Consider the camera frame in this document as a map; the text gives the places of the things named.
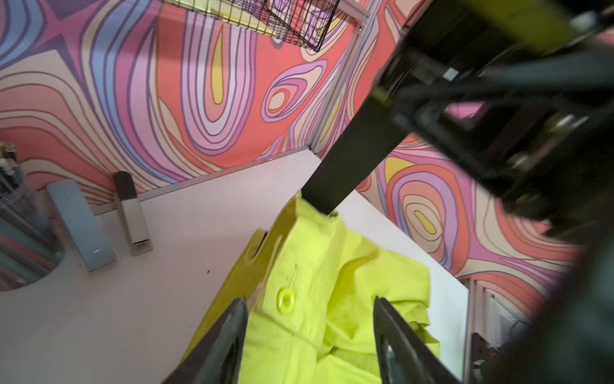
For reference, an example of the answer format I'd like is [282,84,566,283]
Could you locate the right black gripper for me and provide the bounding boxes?
[373,0,614,231]

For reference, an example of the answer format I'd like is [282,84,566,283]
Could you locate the black leather belt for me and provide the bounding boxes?
[301,95,409,215]

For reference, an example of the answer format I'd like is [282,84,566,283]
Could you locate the neon yellow trousers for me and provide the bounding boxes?
[190,195,440,383]

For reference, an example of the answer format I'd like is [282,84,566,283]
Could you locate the pencil cup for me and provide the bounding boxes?
[1,142,62,291]

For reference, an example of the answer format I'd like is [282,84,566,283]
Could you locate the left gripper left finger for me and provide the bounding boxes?
[165,299,249,384]

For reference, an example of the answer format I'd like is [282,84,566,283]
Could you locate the back wire basket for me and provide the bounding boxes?
[170,0,339,51]

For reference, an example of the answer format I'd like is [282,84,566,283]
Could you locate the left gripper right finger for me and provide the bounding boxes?
[374,298,458,384]

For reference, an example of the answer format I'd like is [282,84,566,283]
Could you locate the beige black stapler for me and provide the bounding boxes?
[113,171,154,256]

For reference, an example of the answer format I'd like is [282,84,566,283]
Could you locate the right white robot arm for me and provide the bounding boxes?
[380,1,613,383]

